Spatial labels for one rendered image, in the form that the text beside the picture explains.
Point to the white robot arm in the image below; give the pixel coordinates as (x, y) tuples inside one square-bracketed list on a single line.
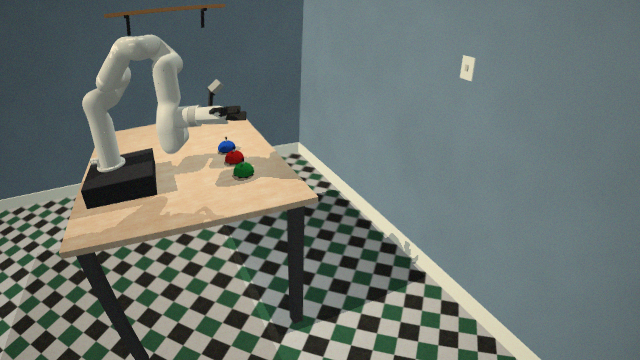
[(164, 70)]

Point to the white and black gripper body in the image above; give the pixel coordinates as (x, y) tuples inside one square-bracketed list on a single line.
[(202, 116)]

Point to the red dome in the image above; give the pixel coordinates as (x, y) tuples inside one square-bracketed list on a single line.
[(234, 157)]

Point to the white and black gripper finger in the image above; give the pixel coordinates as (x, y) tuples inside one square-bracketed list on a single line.
[(237, 118), (230, 111)]

